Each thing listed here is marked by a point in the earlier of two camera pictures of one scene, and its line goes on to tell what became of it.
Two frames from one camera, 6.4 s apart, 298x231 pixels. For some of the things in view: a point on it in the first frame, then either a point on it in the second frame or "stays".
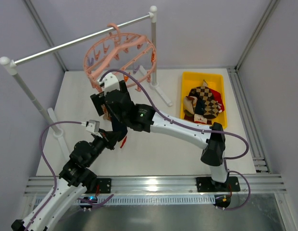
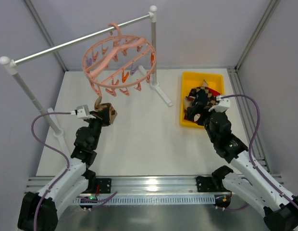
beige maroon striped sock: x=204 y=83 stays
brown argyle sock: x=212 y=107 stays
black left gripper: x=110 y=137 to x=104 y=116
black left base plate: x=105 y=185 stays
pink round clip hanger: x=132 y=56 stays
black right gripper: x=98 y=103 to x=200 y=111
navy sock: x=120 y=129 to x=201 y=96
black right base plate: x=206 y=184 stays
